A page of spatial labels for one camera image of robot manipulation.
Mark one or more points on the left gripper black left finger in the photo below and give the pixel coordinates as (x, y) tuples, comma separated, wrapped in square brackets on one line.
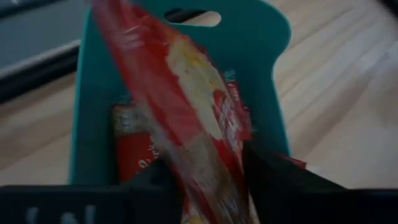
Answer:
[(93, 205)]

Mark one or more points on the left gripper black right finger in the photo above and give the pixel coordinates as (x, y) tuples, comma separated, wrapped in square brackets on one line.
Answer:
[(311, 205)]

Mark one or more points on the red popcorn bag clear wrap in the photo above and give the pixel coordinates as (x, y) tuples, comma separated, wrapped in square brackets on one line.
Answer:
[(161, 93), (133, 152)]

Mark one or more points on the teal plastic basket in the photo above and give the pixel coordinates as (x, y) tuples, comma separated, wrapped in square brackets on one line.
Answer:
[(255, 62)]

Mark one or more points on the black table edge rail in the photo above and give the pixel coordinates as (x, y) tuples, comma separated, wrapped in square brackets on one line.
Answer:
[(37, 74)]

